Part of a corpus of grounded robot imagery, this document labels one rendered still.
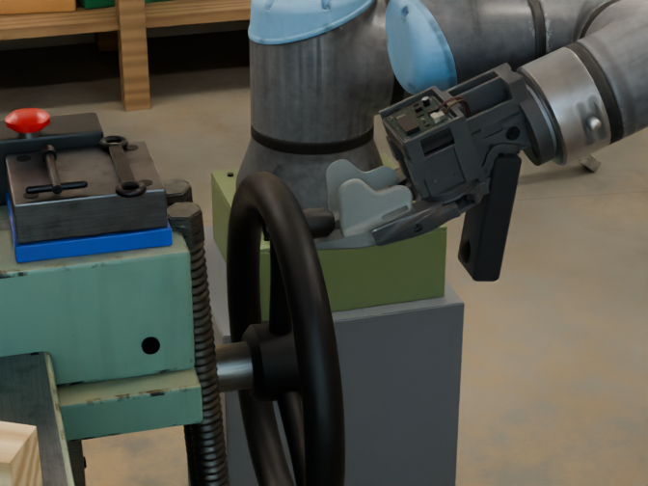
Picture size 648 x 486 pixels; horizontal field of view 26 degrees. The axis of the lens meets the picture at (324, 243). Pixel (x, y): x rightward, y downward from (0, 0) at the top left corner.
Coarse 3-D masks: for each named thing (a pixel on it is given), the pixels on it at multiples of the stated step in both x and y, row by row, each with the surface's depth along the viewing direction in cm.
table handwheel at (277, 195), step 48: (240, 192) 107; (288, 192) 100; (240, 240) 114; (288, 240) 96; (240, 288) 117; (288, 288) 95; (240, 336) 119; (288, 336) 105; (240, 384) 105; (288, 384) 105; (336, 384) 94; (288, 432) 104; (336, 432) 94; (288, 480) 113; (336, 480) 95
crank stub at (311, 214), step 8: (312, 208) 113; (320, 208) 113; (312, 216) 112; (320, 216) 113; (328, 216) 113; (264, 224) 112; (312, 224) 112; (320, 224) 113; (328, 224) 113; (264, 232) 113; (312, 232) 113; (320, 232) 113; (328, 232) 113
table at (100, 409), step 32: (0, 384) 87; (32, 384) 87; (96, 384) 93; (128, 384) 93; (160, 384) 93; (192, 384) 93; (0, 416) 84; (32, 416) 84; (64, 416) 91; (96, 416) 92; (128, 416) 92; (160, 416) 93; (192, 416) 93; (64, 448) 81; (64, 480) 78
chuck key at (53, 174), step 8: (40, 152) 93; (48, 152) 93; (48, 160) 92; (48, 168) 91; (56, 168) 91; (56, 176) 89; (48, 184) 88; (56, 184) 88; (64, 184) 88; (72, 184) 88; (80, 184) 88; (32, 192) 88; (40, 192) 88; (56, 192) 88
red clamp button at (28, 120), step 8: (16, 112) 95; (24, 112) 95; (32, 112) 95; (40, 112) 95; (8, 120) 94; (16, 120) 94; (24, 120) 94; (32, 120) 94; (40, 120) 94; (48, 120) 94; (16, 128) 94; (24, 128) 93; (32, 128) 94; (40, 128) 94
